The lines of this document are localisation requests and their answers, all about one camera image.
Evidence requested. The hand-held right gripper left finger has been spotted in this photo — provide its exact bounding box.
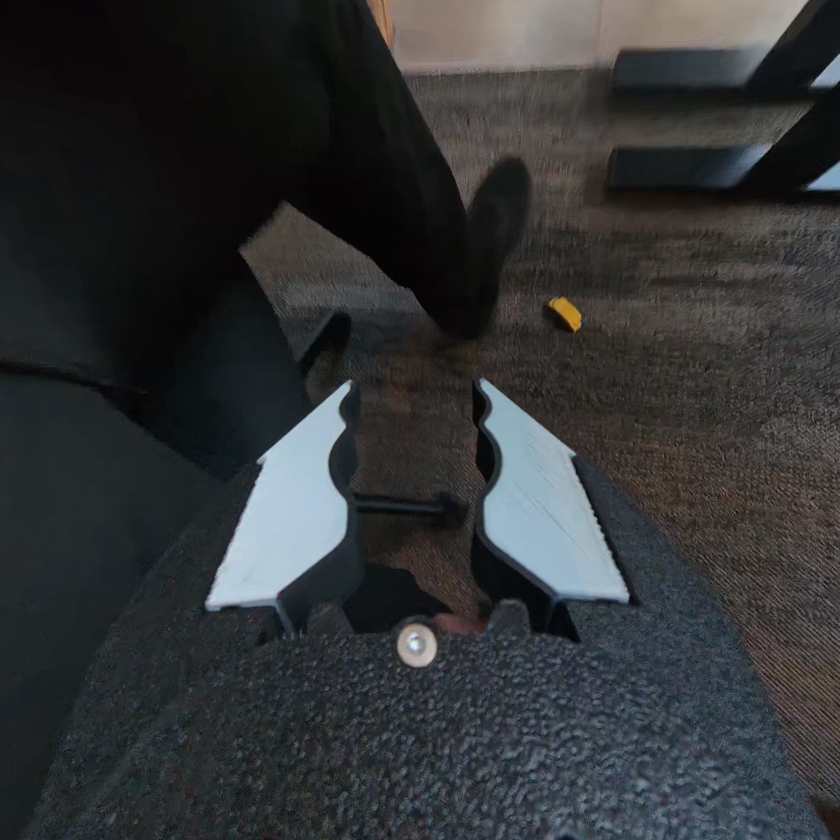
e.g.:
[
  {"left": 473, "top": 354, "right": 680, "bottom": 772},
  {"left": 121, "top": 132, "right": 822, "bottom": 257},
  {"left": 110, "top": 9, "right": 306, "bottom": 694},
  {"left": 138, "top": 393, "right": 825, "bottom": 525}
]
[{"left": 204, "top": 381, "right": 366, "bottom": 615}]

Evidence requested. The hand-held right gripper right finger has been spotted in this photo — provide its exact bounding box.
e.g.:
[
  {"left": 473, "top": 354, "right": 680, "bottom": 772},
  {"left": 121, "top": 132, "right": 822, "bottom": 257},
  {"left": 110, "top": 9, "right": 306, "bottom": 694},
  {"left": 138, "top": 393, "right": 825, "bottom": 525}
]
[{"left": 470, "top": 378, "right": 632, "bottom": 607}]

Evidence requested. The long black pin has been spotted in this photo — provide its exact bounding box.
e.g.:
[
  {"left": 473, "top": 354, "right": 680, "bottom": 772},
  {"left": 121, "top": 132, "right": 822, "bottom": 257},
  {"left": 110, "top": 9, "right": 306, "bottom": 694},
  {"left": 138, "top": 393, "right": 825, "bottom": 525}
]
[{"left": 350, "top": 491, "right": 469, "bottom": 529}]

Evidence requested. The person's black shoe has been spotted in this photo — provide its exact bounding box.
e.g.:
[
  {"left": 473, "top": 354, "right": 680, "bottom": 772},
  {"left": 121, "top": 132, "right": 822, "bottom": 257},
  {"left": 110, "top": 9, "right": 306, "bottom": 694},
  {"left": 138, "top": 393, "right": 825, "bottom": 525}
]
[{"left": 434, "top": 155, "right": 534, "bottom": 345}]

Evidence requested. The black table foot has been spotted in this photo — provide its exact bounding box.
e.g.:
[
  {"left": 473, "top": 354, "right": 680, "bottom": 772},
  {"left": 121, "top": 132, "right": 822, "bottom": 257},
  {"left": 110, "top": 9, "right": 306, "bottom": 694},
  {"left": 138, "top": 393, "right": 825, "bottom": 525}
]
[
  {"left": 604, "top": 92, "right": 840, "bottom": 198},
  {"left": 611, "top": 0, "right": 840, "bottom": 99}
]

